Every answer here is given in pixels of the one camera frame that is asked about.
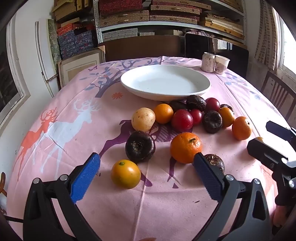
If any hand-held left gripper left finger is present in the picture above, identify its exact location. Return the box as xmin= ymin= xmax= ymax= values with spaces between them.
xmin=23 ymin=152 xmax=101 ymax=241

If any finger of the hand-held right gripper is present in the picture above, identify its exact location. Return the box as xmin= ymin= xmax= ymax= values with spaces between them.
xmin=246 ymin=137 xmax=296 ymax=206
xmin=265 ymin=120 xmax=296 ymax=145

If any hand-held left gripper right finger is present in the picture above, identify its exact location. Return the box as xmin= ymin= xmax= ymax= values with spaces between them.
xmin=193 ymin=152 xmax=272 ymax=241

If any large orange mandarin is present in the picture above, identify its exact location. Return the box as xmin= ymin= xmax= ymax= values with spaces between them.
xmin=170 ymin=132 xmax=203 ymax=164

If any small red plum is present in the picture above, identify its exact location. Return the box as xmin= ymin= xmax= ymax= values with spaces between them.
xmin=190 ymin=109 xmax=204 ymax=126

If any large red plum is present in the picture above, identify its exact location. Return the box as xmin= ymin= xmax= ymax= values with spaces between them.
xmin=171 ymin=109 xmax=194 ymax=131

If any large dark water chestnut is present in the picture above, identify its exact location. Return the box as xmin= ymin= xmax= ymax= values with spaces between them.
xmin=125 ymin=130 xmax=156 ymax=163

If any dark red plum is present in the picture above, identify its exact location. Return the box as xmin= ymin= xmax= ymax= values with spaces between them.
xmin=205 ymin=98 xmax=221 ymax=113

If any yellow potato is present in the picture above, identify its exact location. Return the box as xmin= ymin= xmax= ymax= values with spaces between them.
xmin=131 ymin=108 xmax=156 ymax=131

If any white ceramic plate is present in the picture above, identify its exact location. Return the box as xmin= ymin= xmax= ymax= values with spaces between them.
xmin=120 ymin=64 xmax=211 ymax=102

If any wooden chair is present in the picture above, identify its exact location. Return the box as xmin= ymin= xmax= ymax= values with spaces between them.
xmin=261 ymin=70 xmax=296 ymax=121

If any pink printed tablecloth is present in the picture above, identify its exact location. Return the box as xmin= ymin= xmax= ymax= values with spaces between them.
xmin=6 ymin=56 xmax=293 ymax=241

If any bright window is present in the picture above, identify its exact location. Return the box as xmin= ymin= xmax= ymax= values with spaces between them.
xmin=272 ymin=7 xmax=296 ymax=78

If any white paper cup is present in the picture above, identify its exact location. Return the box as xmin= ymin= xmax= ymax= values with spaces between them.
xmin=215 ymin=55 xmax=230 ymax=75

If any beige patterned curtain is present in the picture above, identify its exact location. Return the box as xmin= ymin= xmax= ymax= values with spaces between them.
xmin=254 ymin=0 xmax=281 ymax=71

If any white drink can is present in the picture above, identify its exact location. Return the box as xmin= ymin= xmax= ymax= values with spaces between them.
xmin=200 ymin=52 xmax=216 ymax=73

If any dark glossy panel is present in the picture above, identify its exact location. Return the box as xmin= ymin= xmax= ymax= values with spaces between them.
xmin=184 ymin=32 xmax=249 ymax=78

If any stack of wooden flat boxes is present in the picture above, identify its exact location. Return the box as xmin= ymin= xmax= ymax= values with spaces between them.
xmin=200 ymin=9 xmax=245 ymax=40

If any white framed window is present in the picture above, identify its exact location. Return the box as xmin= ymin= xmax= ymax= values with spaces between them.
xmin=0 ymin=21 xmax=31 ymax=132

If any white board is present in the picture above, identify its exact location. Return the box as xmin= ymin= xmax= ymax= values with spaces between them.
xmin=35 ymin=21 xmax=58 ymax=98

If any stack of blue patterned boxes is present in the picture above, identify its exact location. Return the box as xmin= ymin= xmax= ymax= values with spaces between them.
xmin=57 ymin=30 xmax=96 ymax=60

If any brown board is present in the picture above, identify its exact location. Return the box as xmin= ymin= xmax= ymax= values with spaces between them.
xmin=99 ymin=35 xmax=185 ymax=63

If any green marbled board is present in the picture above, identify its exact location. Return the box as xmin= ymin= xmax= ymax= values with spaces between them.
xmin=47 ymin=19 xmax=62 ymax=61

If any white patterned flat box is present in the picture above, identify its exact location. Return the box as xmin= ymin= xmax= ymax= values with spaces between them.
xmin=102 ymin=28 xmax=139 ymax=42

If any orange-red flat box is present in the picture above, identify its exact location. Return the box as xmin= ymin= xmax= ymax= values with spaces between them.
xmin=57 ymin=24 xmax=93 ymax=36

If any white metal shelf unit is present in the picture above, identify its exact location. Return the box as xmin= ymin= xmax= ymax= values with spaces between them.
xmin=92 ymin=0 xmax=248 ymax=44

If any stack of brown boxes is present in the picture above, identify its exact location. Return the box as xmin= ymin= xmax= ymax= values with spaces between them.
xmin=51 ymin=0 xmax=94 ymax=22

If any stack of woven flat boxes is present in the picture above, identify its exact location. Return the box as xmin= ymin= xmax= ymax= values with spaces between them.
xmin=98 ymin=0 xmax=201 ymax=28

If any wooden picture frame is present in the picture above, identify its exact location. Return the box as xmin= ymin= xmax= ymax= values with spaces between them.
xmin=57 ymin=46 xmax=105 ymax=90

